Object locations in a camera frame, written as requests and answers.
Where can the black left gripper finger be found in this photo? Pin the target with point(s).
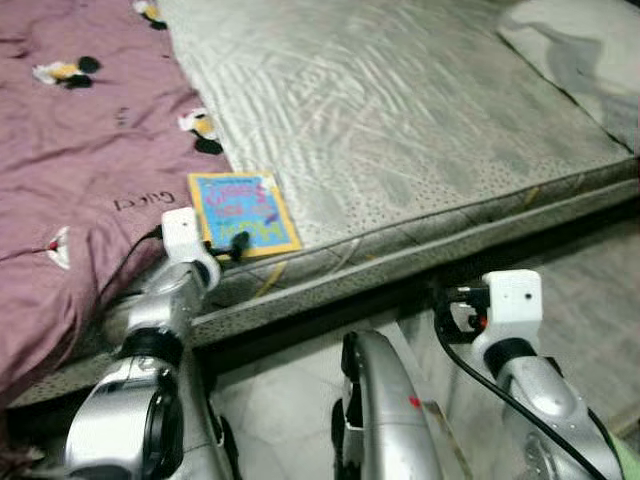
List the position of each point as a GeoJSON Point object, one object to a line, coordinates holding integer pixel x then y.
{"type": "Point", "coordinates": [241, 245]}

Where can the blue yellow children's book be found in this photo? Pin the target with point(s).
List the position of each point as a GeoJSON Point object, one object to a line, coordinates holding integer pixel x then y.
{"type": "Point", "coordinates": [245, 205]}

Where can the white pillow with tree print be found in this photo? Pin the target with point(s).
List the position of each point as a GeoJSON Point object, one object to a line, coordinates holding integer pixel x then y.
{"type": "Point", "coordinates": [590, 60]}

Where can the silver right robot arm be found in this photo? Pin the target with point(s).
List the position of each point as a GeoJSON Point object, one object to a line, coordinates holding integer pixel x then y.
{"type": "Point", "coordinates": [550, 400]}

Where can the silver right robot leg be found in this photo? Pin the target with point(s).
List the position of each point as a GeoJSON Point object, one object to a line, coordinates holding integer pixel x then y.
{"type": "Point", "coordinates": [385, 420]}

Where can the silver robot leg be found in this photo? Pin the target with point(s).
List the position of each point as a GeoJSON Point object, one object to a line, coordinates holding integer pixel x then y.
{"type": "Point", "coordinates": [385, 420]}
{"type": "Point", "coordinates": [215, 440]}

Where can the pink cartoon print quilt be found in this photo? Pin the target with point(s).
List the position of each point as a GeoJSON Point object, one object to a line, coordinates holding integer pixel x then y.
{"type": "Point", "coordinates": [90, 150]}

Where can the silver left robot leg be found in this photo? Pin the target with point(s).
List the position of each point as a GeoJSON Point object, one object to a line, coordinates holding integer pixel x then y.
{"type": "Point", "coordinates": [215, 440]}

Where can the white quilted mattress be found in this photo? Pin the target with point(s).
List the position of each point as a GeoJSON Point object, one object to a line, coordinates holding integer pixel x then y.
{"type": "Point", "coordinates": [400, 100]}

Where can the light green cloth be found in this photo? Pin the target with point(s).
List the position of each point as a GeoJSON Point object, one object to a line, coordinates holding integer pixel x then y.
{"type": "Point", "coordinates": [628, 465]}

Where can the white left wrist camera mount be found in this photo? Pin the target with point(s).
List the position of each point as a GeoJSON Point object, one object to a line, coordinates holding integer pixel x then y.
{"type": "Point", "coordinates": [180, 230]}

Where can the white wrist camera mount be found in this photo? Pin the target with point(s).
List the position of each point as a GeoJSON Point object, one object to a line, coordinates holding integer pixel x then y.
{"type": "Point", "coordinates": [515, 300]}
{"type": "Point", "coordinates": [180, 230]}

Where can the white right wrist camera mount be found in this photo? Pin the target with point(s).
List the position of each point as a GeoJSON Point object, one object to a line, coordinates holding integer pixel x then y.
{"type": "Point", "coordinates": [515, 300]}

